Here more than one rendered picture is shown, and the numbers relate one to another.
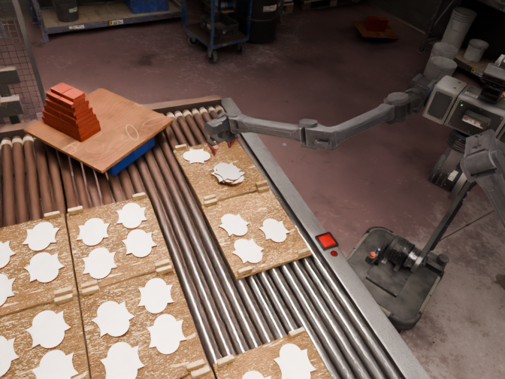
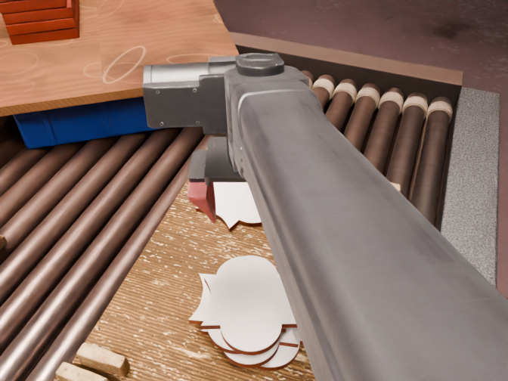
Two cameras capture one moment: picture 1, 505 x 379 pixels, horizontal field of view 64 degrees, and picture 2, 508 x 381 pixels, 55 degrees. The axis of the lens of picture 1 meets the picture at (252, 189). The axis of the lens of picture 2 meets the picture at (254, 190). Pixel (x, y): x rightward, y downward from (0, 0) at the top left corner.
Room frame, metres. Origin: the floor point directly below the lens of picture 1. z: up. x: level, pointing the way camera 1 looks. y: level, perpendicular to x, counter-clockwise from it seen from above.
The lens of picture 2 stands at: (1.26, -0.13, 1.48)
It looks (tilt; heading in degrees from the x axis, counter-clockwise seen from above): 44 degrees down; 50
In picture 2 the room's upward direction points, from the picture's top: straight up
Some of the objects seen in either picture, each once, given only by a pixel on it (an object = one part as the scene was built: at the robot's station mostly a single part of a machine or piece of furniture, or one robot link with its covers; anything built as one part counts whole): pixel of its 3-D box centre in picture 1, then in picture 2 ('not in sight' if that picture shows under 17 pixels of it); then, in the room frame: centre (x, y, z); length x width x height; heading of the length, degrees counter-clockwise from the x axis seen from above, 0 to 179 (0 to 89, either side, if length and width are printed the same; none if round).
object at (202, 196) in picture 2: (216, 147); (224, 191); (1.49, 0.19, 1.10); 0.07 x 0.07 x 0.09; 49
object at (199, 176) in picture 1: (219, 168); (263, 271); (1.54, 0.18, 0.93); 0.41 x 0.35 x 0.02; 32
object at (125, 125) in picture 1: (101, 125); (99, 31); (1.62, 0.79, 1.03); 0.50 x 0.50 x 0.02; 65
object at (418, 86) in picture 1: (411, 99); not in sight; (1.53, -0.60, 1.45); 0.09 x 0.08 x 0.12; 57
